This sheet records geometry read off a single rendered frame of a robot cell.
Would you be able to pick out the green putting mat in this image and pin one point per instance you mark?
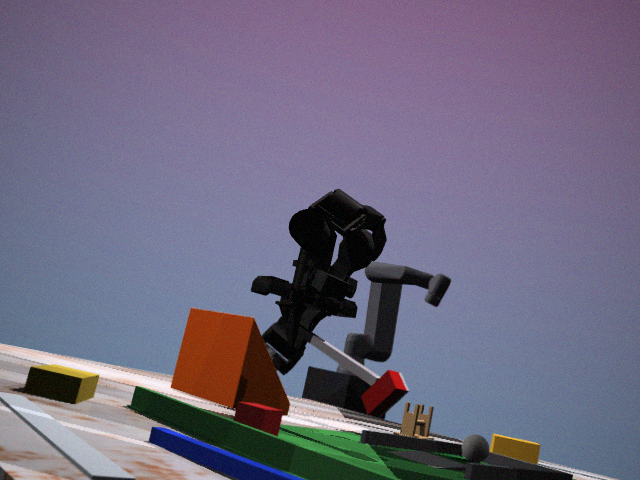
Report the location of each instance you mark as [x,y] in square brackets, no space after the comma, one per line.
[344,445]

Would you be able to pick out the red putter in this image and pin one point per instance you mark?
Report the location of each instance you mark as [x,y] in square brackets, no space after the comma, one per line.
[385,391]

